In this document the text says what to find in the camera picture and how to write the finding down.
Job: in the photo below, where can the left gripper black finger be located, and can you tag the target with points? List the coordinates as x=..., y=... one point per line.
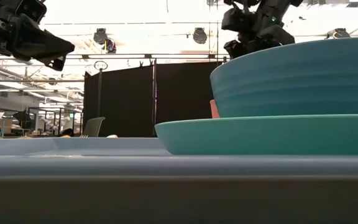
x=42, y=43
x=59, y=63

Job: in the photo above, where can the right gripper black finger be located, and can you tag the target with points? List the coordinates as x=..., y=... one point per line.
x=236, y=49
x=272, y=37

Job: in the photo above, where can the blue plastic bowl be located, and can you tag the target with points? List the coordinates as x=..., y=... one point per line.
x=291, y=81

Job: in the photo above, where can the pink plastic cup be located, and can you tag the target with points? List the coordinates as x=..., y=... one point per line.
x=214, y=110

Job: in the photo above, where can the teal plastic plate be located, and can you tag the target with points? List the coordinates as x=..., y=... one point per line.
x=259, y=137

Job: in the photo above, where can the black hanging ceiling fixture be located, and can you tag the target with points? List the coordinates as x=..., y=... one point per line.
x=339, y=32
x=101, y=35
x=200, y=35

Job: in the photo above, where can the black metal shelf rack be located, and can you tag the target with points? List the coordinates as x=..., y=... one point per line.
x=54, y=109

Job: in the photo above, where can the pole with round sign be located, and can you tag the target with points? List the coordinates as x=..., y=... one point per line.
x=99, y=93

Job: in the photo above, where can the black backdrop curtain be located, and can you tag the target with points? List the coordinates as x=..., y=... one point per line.
x=126, y=99

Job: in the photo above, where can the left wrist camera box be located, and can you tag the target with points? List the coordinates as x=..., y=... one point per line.
x=31, y=9

